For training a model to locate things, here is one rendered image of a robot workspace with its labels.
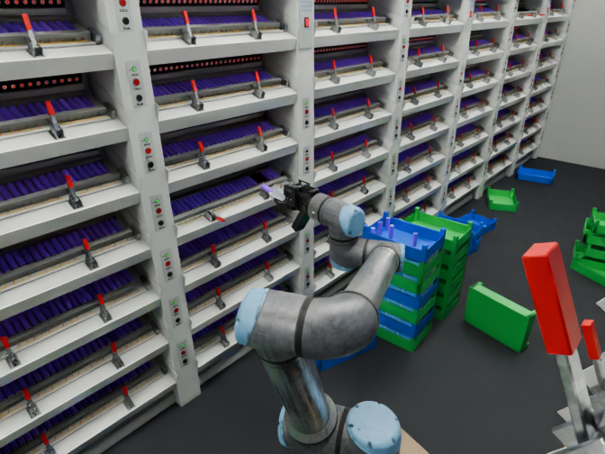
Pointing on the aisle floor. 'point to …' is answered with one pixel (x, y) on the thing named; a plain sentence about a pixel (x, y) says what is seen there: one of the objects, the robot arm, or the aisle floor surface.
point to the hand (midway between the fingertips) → (275, 194)
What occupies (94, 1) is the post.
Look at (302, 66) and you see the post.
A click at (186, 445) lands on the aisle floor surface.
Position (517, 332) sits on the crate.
